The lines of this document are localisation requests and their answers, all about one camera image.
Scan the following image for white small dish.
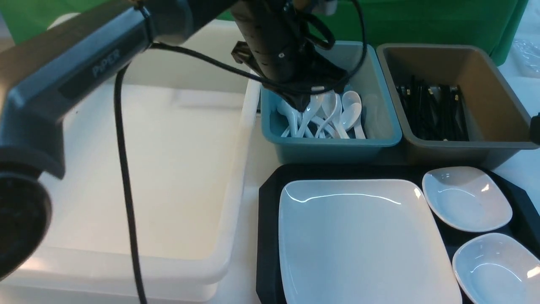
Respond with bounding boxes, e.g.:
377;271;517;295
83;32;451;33
422;167;513;233
452;233;540;304

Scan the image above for large white square plate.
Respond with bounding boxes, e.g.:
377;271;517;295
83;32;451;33
278;179;462;304

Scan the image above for large white plastic bin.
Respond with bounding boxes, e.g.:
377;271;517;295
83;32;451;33
0;13;261;304

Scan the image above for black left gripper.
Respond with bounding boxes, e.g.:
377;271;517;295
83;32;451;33
231;0;348;111

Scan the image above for black serving tray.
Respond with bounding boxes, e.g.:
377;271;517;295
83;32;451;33
255;164;540;304

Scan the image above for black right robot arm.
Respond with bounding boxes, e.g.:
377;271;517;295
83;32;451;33
529;112;540;146

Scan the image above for black chopsticks bundle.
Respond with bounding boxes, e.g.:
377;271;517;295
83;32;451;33
395;76;470;141

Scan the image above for green backdrop cloth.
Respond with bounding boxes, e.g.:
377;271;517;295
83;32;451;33
0;0;528;66

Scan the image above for white spoons pile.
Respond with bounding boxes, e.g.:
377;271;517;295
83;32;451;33
276;90;366;139

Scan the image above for brown plastic chopstick bin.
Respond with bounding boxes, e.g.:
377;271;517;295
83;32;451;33
376;43;538;169

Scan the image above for teal plastic spoon bin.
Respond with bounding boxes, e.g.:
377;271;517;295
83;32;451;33
260;46;402;164

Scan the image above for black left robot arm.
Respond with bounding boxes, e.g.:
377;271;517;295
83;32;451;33
1;0;358;279

